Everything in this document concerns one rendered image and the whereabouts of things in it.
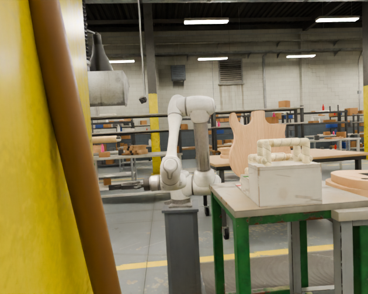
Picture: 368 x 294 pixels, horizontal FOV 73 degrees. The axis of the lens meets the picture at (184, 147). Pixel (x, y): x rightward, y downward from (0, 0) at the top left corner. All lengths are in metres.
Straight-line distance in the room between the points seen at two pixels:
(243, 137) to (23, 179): 1.33
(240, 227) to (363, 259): 0.58
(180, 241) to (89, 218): 1.78
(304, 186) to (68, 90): 1.07
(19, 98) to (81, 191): 0.08
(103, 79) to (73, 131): 0.89
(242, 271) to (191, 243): 0.86
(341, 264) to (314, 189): 0.36
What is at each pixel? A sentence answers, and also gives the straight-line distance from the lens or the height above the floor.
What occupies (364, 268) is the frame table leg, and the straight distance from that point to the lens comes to 1.46.
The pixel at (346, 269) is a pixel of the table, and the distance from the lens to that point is 1.40.
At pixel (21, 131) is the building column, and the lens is 0.18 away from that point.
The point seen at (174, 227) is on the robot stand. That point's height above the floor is 0.56.
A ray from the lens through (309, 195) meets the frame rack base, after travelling 1.20.
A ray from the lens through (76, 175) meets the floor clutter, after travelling 0.22.
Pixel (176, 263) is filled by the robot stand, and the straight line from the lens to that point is 2.07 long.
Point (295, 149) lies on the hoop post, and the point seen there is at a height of 1.16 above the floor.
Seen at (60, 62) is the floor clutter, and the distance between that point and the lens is 0.21.
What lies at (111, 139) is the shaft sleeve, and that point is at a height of 1.25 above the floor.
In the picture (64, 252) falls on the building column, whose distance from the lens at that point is 0.25.
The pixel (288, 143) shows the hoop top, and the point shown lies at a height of 1.19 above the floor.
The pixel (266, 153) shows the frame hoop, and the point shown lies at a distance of 1.11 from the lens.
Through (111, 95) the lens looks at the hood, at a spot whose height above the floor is 1.43.
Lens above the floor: 1.26
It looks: 3 degrees down
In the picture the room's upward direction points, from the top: 3 degrees counter-clockwise
